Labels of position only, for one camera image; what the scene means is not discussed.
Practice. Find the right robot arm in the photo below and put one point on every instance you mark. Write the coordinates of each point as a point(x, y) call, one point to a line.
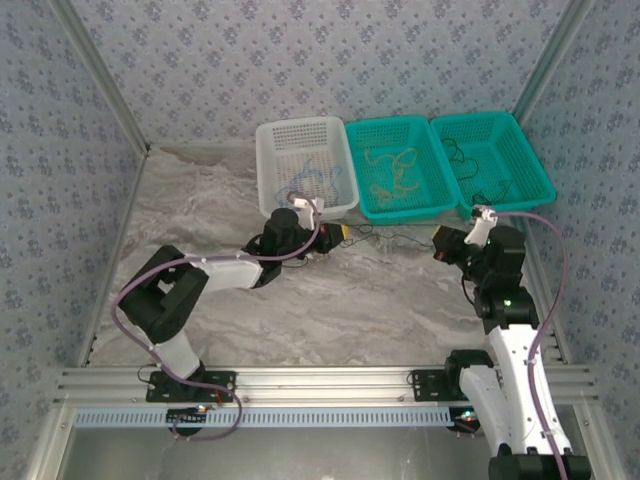
point(520, 390)

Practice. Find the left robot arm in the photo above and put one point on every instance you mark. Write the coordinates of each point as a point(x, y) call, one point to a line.
point(230, 272)

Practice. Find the white perforated plastic basket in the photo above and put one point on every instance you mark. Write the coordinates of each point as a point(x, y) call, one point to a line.
point(270, 165)

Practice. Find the teal perforated plastic basket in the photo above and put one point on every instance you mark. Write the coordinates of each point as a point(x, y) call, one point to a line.
point(390, 135)
point(500, 130)

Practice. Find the small circuit board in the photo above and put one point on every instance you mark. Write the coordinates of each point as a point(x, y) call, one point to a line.
point(465, 416)
point(187, 417)

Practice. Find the grey metal shelf panel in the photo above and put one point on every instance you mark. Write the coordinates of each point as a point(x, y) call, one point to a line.
point(325, 455)

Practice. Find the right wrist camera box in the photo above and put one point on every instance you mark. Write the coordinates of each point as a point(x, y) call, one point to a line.
point(482, 215)

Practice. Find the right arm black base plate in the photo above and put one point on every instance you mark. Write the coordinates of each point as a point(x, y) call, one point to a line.
point(425, 387)

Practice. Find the aluminium front rail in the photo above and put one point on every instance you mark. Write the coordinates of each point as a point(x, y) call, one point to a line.
point(325, 382)

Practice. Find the aluminium frame post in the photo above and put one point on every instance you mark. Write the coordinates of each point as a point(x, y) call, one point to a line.
point(552, 60)
point(106, 75)

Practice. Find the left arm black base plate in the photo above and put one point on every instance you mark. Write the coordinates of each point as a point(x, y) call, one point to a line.
point(160, 392)

